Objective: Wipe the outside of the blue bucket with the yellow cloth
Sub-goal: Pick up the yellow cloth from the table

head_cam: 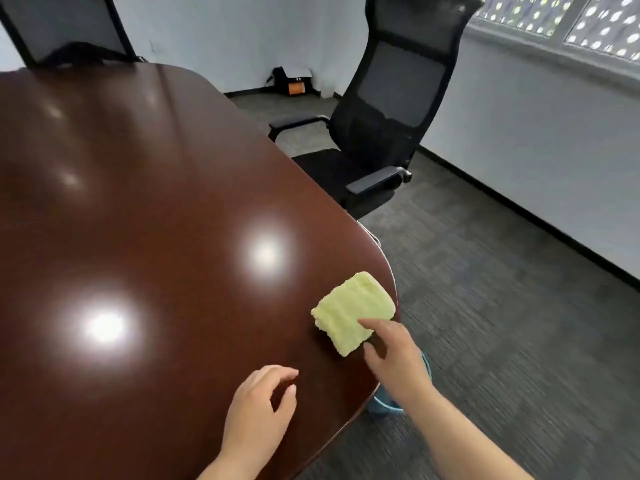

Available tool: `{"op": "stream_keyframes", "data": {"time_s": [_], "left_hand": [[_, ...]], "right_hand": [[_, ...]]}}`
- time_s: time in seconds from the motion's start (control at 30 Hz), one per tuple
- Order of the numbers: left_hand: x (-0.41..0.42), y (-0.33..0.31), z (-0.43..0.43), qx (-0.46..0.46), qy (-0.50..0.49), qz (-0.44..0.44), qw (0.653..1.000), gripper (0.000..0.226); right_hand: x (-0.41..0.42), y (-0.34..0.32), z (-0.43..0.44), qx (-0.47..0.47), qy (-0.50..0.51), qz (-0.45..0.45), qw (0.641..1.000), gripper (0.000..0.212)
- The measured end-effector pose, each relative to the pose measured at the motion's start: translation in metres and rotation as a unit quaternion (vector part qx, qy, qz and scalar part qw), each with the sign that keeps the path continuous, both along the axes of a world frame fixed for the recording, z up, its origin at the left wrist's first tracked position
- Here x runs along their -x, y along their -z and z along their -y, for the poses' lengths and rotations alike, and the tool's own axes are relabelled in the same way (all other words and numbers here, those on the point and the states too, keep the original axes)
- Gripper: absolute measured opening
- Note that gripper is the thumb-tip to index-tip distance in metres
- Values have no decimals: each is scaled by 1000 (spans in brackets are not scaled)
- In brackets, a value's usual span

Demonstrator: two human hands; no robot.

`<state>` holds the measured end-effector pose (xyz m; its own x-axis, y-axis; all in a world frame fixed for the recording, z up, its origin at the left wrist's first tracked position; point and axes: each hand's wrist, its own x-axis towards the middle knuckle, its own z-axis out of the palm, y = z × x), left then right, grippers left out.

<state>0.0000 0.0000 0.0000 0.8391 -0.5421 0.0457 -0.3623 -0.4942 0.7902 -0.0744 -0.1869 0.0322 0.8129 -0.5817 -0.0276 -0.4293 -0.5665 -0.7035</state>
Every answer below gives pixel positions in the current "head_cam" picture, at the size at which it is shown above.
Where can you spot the person's left hand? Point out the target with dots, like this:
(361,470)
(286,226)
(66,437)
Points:
(255,419)

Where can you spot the black mesh chair chrome frame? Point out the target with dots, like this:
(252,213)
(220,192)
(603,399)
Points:
(400,84)

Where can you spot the blue plastic bucket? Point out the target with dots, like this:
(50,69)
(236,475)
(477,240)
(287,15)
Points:
(385,404)

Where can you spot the yellow microfibre cloth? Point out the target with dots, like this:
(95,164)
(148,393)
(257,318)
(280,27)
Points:
(350,304)

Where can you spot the window with dotted screen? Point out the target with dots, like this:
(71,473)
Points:
(600,19)

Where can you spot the black mesh chair backrest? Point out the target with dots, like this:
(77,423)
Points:
(65,24)

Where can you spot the black bag with orange patch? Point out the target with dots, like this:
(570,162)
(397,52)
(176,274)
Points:
(292,82)

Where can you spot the person's right hand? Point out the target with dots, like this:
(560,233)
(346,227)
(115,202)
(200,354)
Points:
(400,364)

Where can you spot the person's right forearm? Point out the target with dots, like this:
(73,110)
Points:
(460,444)

